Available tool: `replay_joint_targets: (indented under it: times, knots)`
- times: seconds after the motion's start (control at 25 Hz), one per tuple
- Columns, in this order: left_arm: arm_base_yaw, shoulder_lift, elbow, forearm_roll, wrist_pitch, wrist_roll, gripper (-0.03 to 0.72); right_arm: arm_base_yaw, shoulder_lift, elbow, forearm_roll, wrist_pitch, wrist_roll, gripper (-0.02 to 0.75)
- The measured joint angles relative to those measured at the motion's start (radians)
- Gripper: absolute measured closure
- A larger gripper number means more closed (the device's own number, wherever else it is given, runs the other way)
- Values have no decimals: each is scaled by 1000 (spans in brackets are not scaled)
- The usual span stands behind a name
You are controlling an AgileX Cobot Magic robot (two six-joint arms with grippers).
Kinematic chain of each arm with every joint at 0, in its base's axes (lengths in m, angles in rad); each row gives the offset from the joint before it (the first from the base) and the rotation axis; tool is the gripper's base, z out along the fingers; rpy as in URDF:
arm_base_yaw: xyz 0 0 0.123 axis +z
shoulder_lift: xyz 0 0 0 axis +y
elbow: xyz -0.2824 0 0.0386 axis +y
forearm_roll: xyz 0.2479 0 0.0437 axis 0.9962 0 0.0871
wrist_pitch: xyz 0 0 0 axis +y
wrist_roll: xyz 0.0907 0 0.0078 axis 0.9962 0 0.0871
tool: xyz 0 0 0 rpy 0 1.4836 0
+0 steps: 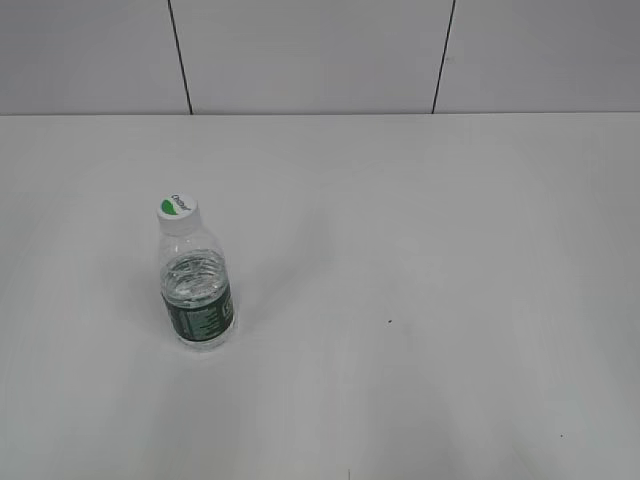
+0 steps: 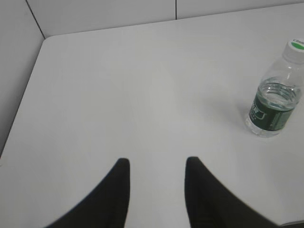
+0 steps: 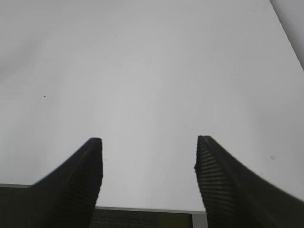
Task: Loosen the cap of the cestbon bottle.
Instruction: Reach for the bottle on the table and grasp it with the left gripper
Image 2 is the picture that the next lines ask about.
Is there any clear cestbon water bottle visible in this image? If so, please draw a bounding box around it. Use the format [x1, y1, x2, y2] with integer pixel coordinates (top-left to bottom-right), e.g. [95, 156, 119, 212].
[246, 53, 304, 137]

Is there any white green bottle cap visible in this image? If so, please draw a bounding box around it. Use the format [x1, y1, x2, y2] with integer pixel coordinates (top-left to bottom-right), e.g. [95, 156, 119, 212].
[282, 38, 304, 65]

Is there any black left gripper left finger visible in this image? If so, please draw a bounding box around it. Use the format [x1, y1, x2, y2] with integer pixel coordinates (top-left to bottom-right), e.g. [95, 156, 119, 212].
[49, 158, 130, 228]

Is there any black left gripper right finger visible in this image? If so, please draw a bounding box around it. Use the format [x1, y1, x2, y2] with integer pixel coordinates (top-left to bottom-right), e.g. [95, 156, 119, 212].
[185, 157, 278, 228]

